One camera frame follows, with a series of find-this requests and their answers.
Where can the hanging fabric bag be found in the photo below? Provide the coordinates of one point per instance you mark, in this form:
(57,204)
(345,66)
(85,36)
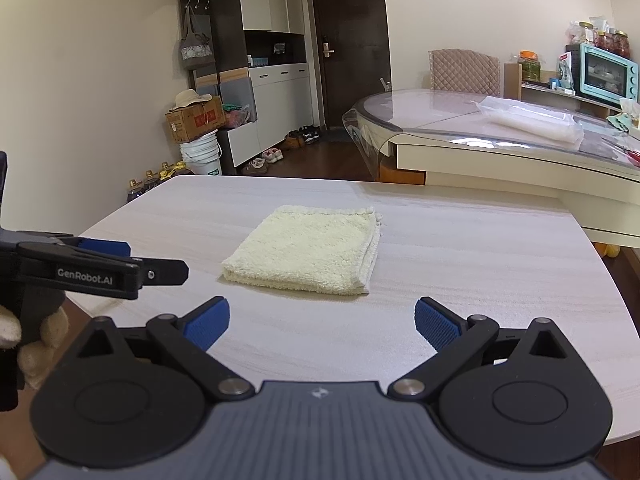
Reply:
(196,45)

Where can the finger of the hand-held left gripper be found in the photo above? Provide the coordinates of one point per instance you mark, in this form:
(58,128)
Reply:
(167,272)
(107,248)

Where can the cardboard box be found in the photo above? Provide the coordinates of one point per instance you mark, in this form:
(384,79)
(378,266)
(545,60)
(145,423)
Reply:
(195,120)

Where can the row of oil bottles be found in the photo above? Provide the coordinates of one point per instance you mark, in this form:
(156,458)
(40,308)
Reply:
(157,177)

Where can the cream dining table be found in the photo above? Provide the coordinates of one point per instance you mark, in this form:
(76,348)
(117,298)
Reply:
(500,155)

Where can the straw hat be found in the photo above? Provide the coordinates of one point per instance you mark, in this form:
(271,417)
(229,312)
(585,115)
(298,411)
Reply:
(189,100)

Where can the white plastic bucket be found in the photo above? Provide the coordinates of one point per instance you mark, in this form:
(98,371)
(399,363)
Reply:
(202,155)

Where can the teal toaster oven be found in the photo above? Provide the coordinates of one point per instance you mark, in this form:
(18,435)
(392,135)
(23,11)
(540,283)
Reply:
(607,72)

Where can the pink plastic bag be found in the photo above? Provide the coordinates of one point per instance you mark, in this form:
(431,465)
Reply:
(237,116)

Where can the red-filled glass jar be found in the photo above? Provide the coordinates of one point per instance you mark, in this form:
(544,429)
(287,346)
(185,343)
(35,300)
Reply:
(603,40)
(621,44)

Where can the quilted beige chair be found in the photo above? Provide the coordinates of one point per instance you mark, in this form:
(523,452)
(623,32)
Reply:
(465,72)

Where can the white and brown cabinet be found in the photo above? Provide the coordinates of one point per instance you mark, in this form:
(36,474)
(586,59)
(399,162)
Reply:
(270,75)

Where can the clear plastic bag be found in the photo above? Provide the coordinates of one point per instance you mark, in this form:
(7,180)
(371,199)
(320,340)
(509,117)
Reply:
(530,122)

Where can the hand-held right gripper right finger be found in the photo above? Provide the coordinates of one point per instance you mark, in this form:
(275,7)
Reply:
(437,322)

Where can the person's left hand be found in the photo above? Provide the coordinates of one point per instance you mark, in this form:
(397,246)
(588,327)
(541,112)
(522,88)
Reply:
(45,345)

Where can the brown wooden board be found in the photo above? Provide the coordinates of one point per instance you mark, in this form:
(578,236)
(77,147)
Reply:
(512,80)

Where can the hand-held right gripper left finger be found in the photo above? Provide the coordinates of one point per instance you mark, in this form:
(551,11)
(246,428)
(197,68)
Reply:
(207,322)

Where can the white and red package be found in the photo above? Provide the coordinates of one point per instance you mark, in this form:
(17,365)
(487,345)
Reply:
(568,71)

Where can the wooden side shelf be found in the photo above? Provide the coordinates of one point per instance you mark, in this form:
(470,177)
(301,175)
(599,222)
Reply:
(550,91)

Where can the orange-lid glass jar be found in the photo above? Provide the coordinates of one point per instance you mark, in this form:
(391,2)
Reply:
(529,66)

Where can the dark brown door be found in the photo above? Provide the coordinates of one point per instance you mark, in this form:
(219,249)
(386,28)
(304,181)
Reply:
(350,45)

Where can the row of shoes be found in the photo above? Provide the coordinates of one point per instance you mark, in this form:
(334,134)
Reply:
(285,147)

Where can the brass door lock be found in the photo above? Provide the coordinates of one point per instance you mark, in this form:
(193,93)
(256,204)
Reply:
(328,46)

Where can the red scissors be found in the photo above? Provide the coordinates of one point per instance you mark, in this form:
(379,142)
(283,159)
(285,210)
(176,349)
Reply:
(627,152)

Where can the pale yellow towel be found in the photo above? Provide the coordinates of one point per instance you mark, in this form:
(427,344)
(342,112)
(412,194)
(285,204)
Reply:
(307,247)

